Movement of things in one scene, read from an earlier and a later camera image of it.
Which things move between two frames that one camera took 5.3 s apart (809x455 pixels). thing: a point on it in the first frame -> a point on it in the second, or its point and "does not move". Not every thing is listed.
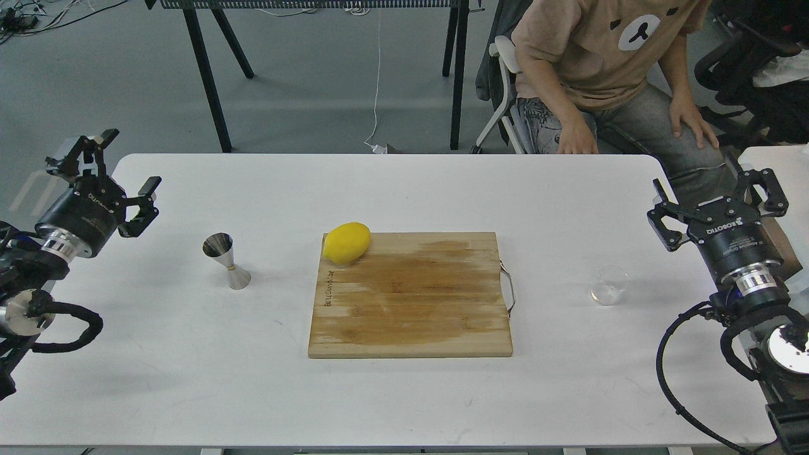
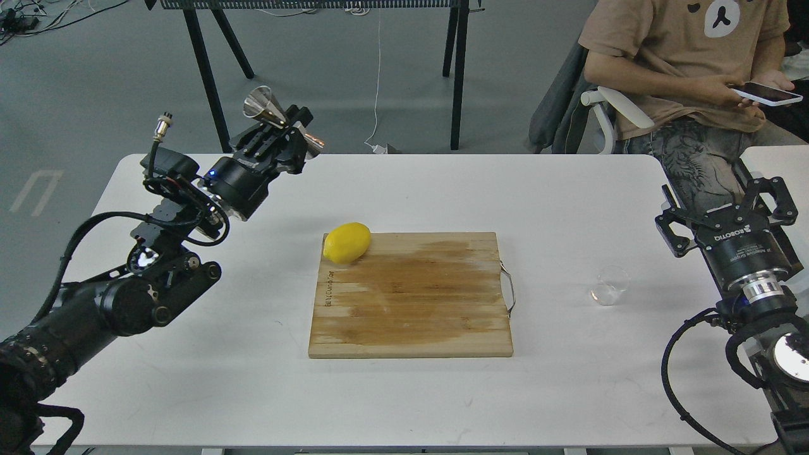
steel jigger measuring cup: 220,247 -> 259,103
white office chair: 503,50 -> 575,117
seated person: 615,77 -> 681,59
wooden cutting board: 415,294 does not move
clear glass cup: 612,283 does not move
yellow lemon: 347,242 does not move
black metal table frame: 454,59 does not move
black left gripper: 90,210 -> 241,183
